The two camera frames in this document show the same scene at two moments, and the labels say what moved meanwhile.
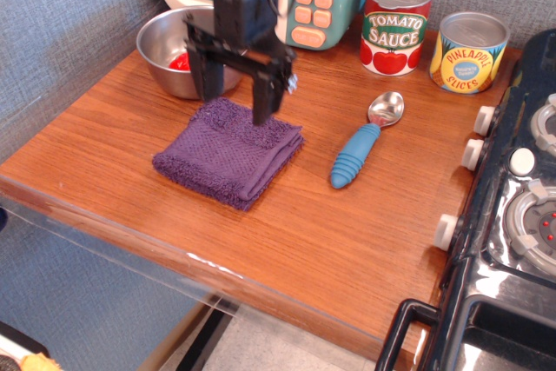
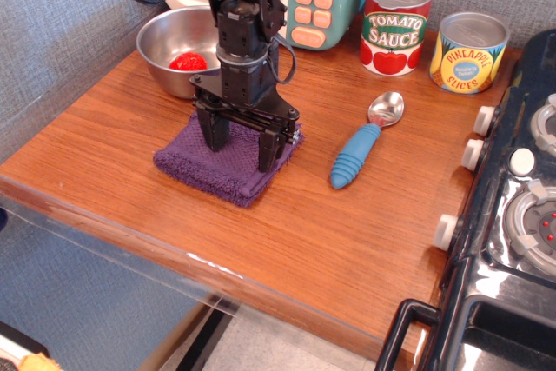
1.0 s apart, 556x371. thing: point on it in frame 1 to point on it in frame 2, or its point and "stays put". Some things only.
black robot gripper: x=245 y=29 to x=248 y=89
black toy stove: x=499 y=310 stays put
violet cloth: x=222 y=151 stays put
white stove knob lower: x=445 y=231 stays put
